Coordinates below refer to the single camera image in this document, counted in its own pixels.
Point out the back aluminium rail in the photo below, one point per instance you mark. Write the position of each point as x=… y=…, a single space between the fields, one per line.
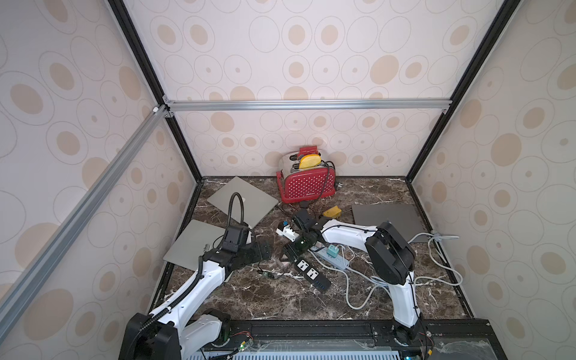
x=323 y=104

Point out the red toy bread slice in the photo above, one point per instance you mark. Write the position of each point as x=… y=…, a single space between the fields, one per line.
x=307 y=150

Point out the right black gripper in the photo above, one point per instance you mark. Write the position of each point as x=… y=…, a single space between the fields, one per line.
x=298 y=238

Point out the green charger on white strip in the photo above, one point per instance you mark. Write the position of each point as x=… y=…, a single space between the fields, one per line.
x=332 y=251

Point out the silver laptop back left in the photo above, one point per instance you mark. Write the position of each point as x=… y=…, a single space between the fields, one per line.
x=257 y=203

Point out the red toaster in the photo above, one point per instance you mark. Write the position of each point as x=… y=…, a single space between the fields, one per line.
x=296 y=185

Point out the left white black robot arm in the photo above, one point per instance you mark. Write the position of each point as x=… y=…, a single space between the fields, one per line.
x=180 y=310

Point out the yellow plug adapter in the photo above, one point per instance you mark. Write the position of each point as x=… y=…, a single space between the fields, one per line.
x=333 y=212

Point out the silver laptop front left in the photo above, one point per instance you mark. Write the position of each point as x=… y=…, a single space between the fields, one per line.
x=196 y=239

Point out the silver laptop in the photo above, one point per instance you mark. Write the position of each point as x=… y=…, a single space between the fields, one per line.
x=196 y=239
x=257 y=203

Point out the white power strip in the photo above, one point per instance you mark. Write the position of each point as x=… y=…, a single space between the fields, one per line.
x=339 y=263

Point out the yellow toy bread slice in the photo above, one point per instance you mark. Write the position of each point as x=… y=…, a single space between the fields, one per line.
x=309 y=161

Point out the dark grey laptop right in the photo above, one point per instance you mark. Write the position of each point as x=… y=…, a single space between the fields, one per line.
x=402 y=216

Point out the left aluminium rail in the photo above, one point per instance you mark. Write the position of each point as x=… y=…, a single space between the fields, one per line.
x=43 y=265

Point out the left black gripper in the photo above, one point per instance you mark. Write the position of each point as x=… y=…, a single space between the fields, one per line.
x=258 y=253

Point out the black power strip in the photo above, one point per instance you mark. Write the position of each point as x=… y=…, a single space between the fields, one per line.
x=316 y=278

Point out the aluminium rail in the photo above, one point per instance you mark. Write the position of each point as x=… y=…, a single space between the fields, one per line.
x=43 y=265
x=323 y=104

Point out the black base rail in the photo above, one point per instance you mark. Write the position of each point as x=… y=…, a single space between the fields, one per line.
x=355 y=339

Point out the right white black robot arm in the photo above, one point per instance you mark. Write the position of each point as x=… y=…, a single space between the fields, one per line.
x=391 y=256

